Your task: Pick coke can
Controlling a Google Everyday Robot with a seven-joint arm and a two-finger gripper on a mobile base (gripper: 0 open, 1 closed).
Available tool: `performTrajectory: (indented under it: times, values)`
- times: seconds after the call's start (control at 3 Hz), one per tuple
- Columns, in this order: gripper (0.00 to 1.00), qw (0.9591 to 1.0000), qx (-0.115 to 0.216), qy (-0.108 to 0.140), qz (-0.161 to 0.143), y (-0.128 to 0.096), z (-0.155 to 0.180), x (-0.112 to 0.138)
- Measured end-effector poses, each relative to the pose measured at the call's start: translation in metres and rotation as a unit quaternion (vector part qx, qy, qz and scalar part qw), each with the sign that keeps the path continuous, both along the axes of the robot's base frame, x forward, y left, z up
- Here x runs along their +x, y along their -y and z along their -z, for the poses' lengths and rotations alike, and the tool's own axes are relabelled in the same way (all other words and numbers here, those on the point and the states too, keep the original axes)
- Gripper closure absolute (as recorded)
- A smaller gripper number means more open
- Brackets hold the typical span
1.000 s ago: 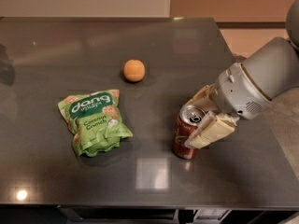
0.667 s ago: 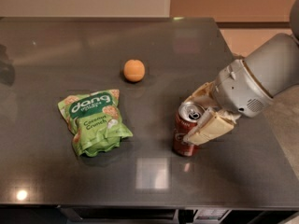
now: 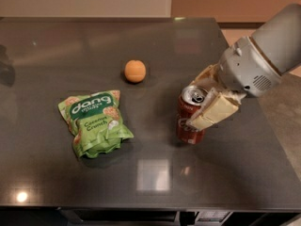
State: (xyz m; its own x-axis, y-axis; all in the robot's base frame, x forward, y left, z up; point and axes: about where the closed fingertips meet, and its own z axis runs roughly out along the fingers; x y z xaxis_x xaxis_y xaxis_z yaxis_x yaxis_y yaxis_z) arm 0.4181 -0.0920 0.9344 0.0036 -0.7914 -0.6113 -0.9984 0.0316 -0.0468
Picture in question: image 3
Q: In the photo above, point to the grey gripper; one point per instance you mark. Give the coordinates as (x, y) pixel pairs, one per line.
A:
(247, 67)

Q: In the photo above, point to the red coke can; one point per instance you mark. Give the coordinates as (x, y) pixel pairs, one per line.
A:
(190, 101)

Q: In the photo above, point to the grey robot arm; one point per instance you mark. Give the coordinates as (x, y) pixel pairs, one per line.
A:
(280, 40)

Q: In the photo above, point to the orange fruit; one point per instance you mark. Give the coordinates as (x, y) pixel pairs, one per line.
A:
(135, 71)

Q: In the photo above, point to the green Dang chips bag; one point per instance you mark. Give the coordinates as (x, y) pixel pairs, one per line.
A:
(96, 122)

